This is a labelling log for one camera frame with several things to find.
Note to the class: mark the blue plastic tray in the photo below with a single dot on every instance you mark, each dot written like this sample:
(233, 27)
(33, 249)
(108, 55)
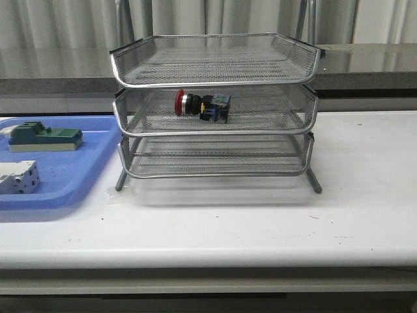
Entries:
(65, 176)

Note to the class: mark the green and beige switch block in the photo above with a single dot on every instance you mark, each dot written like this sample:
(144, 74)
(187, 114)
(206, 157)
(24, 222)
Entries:
(33, 136)

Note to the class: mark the red emergency stop button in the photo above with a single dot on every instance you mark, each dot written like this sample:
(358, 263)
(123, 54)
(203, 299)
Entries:
(209, 107)

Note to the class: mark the grey stone counter ledge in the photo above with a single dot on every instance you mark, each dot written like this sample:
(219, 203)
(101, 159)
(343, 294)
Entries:
(67, 81)

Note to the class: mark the mesh tray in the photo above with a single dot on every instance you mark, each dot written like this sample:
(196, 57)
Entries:
(255, 109)
(199, 156)
(209, 60)

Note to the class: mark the grey metal rack frame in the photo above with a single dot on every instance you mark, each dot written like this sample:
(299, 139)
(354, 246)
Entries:
(125, 27)

